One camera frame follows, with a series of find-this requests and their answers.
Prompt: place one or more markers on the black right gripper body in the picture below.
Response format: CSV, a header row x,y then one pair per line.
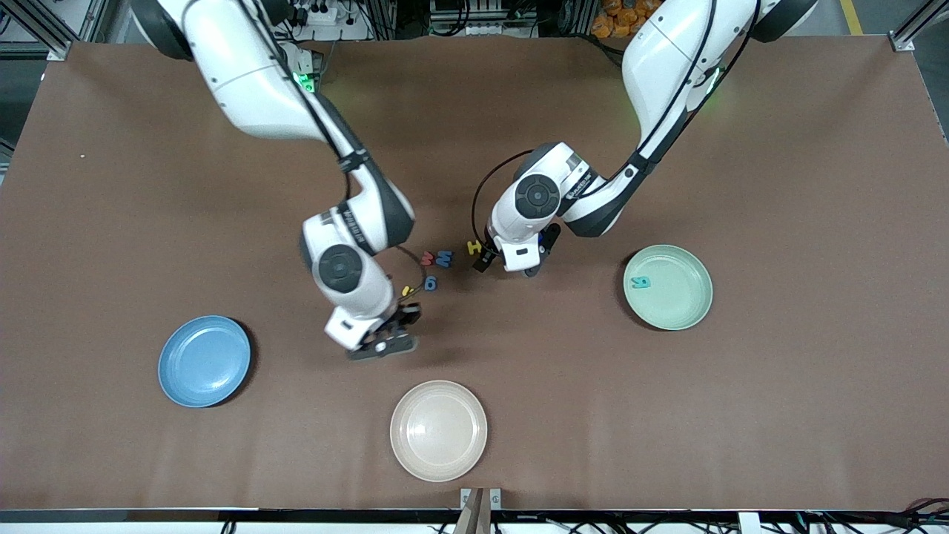
x,y
407,314

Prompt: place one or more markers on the blue plate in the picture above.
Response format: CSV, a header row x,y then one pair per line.
x,y
204,361

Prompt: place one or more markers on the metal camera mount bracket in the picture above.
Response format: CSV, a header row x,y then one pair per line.
x,y
467,495

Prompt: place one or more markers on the teal letter R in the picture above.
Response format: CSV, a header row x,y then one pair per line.
x,y
640,282

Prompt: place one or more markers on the yellow letter H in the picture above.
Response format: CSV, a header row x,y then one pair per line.
x,y
474,247

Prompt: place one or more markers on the white power strip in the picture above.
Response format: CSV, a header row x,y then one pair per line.
x,y
322,13

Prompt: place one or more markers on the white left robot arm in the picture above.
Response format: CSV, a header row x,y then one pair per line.
x,y
537,196

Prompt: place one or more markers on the grey equipment rack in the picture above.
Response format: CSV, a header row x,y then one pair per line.
x,y
482,26

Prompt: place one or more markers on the green plate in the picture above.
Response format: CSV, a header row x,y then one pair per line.
x,y
675,304

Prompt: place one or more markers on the beige plate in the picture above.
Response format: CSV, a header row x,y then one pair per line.
x,y
438,431

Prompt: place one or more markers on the orange packaged items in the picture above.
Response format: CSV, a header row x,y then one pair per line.
x,y
615,22

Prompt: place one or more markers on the aluminium frame corner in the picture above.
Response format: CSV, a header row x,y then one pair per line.
x,y
59,50
908,38

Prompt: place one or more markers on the blue capital letter W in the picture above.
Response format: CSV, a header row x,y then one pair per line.
x,y
443,259

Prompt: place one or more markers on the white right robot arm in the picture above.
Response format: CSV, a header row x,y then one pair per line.
x,y
341,267

